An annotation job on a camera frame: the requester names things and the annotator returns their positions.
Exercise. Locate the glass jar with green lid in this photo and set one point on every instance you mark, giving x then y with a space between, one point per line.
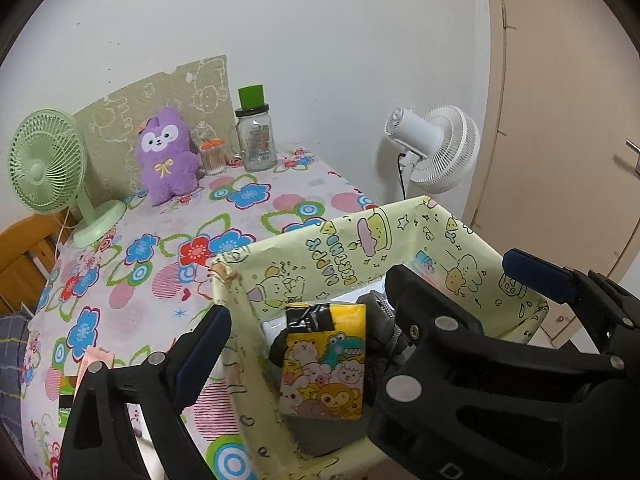
255 145

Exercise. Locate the grey sock bundle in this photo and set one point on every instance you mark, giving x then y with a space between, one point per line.
380 320

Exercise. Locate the yellow cartoon-print box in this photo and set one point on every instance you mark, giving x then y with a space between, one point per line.
320 255

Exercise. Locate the grey plaid pillow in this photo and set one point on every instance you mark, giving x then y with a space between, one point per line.
12 350

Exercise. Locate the white standing fan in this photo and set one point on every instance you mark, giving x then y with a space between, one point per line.
445 150

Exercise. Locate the beige door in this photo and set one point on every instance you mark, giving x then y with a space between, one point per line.
550 110

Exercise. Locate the purple plush toy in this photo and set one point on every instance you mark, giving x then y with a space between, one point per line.
167 170

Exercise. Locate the orange-lidded swab container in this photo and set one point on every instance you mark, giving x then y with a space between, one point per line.
212 160

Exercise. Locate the green desk fan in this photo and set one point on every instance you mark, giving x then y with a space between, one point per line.
45 160

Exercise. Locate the green tissue packet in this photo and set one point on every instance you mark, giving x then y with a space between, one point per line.
66 385

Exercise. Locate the green patterned board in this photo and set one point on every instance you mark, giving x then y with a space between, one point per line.
115 115

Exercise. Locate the wooden bed headboard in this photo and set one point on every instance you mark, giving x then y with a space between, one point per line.
25 240

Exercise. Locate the floral tablecloth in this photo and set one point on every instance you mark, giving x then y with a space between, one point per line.
165 280

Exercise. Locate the yellow cartoon tissue packet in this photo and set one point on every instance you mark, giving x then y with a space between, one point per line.
320 360

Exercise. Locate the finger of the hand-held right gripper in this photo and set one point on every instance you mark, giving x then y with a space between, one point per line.
450 355
540 275

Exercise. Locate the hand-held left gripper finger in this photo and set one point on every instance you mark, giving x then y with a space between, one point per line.
200 360

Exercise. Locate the pink wipes packet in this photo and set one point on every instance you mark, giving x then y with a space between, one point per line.
97 360

